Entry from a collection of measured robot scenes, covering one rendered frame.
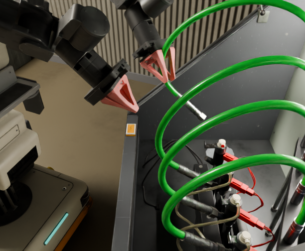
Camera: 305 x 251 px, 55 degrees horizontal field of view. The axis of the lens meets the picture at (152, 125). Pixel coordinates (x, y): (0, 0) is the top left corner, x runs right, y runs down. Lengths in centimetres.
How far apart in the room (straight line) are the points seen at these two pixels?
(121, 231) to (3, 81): 66
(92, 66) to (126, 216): 38
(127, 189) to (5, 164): 56
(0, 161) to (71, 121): 144
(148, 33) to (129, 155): 37
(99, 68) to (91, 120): 200
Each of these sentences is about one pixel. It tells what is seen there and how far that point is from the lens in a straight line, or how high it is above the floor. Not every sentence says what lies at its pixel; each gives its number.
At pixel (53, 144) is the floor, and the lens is 241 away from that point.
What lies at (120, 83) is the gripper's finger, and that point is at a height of 127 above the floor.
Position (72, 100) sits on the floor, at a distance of 284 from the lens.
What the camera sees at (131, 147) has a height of 95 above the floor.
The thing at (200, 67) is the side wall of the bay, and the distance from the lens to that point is 94.
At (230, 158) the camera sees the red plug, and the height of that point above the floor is 108.
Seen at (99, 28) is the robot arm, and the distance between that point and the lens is 53.
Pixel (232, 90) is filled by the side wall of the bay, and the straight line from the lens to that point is 101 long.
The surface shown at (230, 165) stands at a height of 130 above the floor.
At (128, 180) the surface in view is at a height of 95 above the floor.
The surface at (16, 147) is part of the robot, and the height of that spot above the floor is 80.
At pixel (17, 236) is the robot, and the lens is 163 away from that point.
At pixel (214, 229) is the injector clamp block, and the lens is 72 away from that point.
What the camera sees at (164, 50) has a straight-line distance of 71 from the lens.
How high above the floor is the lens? 159
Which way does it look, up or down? 40 degrees down
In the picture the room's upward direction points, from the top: straight up
